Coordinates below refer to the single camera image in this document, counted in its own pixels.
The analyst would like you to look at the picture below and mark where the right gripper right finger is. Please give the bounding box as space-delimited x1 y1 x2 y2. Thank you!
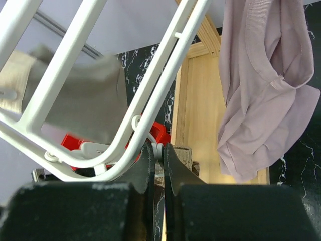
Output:
163 144 319 240

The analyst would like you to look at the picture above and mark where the brown argyle sock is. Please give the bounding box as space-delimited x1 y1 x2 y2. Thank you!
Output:
155 146 200 187

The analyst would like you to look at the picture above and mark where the mauve sock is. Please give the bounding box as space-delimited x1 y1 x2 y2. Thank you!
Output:
217 1 320 182

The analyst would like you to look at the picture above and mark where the white clip hanger frame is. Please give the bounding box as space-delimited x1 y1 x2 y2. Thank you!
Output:
1 1 210 182

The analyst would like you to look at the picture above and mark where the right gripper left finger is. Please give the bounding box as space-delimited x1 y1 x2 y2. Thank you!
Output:
1 144 153 240

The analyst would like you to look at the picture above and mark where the black marble mat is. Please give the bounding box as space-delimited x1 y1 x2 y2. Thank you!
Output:
115 2 321 241

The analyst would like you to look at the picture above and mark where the wooden stand with tray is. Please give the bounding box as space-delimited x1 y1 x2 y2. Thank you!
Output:
160 0 270 241

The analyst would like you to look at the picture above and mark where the white hanger clip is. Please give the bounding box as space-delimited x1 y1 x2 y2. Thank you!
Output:
131 115 164 178

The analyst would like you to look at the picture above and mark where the red plastic tray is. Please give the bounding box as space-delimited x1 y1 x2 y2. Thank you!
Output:
61 122 171 177

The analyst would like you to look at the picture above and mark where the grey beige sock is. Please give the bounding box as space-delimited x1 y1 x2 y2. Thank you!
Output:
1 45 128 144

